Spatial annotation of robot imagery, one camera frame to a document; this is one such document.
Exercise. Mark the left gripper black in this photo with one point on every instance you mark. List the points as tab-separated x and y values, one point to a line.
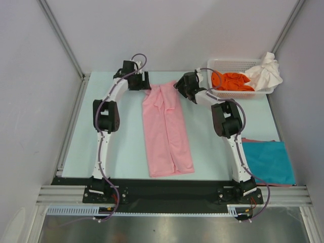
143	85

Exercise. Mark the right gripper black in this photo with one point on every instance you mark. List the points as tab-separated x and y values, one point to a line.
179	85

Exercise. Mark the pink t shirt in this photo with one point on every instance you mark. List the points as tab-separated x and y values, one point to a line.
166	141

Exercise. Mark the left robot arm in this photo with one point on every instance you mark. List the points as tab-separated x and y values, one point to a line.
106	119

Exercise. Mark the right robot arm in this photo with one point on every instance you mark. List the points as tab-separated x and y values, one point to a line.
229	121

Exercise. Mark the orange t shirt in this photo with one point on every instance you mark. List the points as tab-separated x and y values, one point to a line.
231	82

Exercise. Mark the white plastic basket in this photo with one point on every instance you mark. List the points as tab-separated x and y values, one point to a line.
236	66

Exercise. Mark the white t shirt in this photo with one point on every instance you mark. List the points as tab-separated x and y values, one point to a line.
266	74

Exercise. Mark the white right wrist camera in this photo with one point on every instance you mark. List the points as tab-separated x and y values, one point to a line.
201	74

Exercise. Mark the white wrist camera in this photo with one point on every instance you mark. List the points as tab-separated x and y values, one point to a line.
201	74
138	66

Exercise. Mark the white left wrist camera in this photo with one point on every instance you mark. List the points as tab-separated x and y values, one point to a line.
138	66

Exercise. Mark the aluminium frame post left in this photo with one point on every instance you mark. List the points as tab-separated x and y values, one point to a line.
49	15

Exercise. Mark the aluminium frame post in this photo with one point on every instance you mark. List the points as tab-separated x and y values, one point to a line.
49	15
297	9

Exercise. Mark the aluminium frame post right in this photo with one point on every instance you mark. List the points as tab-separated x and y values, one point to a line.
297	9

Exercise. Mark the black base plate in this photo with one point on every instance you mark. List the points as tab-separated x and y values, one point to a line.
165	196

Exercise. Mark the white cable duct right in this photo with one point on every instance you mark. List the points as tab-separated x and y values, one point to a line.
232	210

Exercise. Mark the white cable duct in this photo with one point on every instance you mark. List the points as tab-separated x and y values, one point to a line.
73	210
232	210

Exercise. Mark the white cable duct left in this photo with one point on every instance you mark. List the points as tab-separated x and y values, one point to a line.
73	210

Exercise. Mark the aluminium front rail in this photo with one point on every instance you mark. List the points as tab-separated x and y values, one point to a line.
70	195

